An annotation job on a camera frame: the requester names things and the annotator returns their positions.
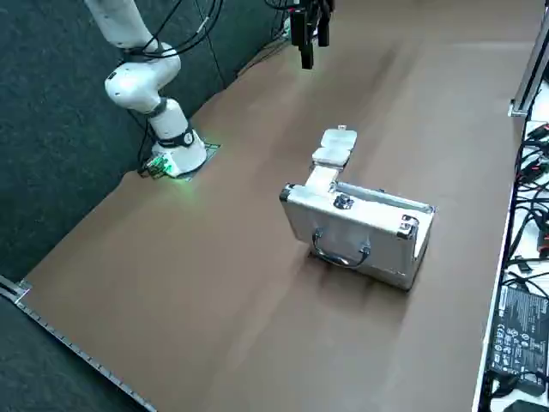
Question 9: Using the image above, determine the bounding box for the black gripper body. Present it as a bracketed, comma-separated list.
[293, 0, 336, 11]

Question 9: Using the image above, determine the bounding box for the white cable ledge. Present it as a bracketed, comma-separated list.
[471, 115, 549, 412]

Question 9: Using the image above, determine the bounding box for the aluminium table edge rail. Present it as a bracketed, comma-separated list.
[0, 274, 158, 412]

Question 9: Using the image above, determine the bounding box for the white plastic medicine box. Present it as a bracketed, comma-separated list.
[311, 124, 359, 169]

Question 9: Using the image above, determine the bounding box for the silver post bracket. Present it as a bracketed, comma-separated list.
[509, 99, 533, 118]

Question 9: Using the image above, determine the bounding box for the black ledge cable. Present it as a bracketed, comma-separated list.
[508, 124, 549, 284]

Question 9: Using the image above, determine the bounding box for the black arm cable white tag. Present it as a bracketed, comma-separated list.
[118, 0, 228, 59]

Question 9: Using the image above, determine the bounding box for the green base connector block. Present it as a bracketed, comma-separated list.
[142, 155, 173, 179]

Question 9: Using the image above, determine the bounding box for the black labelled power adapter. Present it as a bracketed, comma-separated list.
[486, 282, 549, 398]

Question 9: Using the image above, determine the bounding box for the aluminium medical kit case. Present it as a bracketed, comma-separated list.
[278, 179, 438, 294]

